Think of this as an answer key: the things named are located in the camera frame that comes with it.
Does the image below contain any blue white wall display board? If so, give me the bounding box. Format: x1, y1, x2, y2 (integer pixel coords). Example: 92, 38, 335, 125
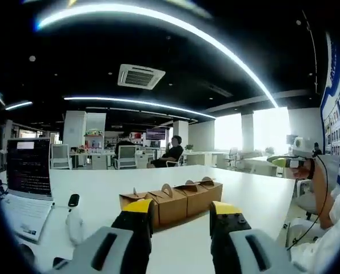
319, 31, 340, 166

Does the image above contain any person's right hand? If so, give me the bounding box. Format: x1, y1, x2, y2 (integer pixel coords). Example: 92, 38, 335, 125
291, 159, 315, 181

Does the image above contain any ceiling air conditioner unit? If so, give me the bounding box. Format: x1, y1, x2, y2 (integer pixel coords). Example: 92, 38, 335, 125
117, 63, 166, 91

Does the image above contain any black cable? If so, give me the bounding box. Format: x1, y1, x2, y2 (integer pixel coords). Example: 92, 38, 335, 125
286, 153, 330, 251

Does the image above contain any person's white clothing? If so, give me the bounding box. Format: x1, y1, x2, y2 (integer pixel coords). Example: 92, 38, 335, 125
285, 179, 340, 274

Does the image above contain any short ceiling light strip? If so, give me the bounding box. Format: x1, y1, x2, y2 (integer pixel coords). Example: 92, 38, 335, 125
3, 100, 34, 111

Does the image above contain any brown paper box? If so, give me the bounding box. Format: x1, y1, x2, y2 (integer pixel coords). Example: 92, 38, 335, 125
174, 179, 209, 217
119, 187, 161, 229
199, 176, 223, 213
148, 183, 189, 226

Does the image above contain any long curved ceiling light strip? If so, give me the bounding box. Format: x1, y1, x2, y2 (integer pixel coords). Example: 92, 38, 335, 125
35, 3, 279, 109

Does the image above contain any grey backed office chair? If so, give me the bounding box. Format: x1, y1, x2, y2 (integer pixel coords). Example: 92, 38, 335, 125
113, 144, 138, 170

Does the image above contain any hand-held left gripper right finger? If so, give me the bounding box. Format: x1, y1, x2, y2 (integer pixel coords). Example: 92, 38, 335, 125
209, 200, 306, 274

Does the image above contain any thin ceiling light strip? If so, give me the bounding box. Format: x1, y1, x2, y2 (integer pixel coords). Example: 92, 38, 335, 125
63, 96, 217, 119

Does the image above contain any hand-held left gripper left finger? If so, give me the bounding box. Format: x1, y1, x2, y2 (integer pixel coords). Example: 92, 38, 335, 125
48, 199, 155, 274

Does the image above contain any shelf with colourful items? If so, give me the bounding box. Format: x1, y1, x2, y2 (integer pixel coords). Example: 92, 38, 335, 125
83, 127, 105, 154

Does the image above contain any white plastic object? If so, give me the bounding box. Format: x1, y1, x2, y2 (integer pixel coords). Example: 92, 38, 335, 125
65, 207, 85, 246

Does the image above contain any white mesh office chair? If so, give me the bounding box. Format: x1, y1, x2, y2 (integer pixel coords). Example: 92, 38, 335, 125
50, 143, 73, 170

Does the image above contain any open white laptop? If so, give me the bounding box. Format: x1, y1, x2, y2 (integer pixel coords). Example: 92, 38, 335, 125
0, 136, 55, 244

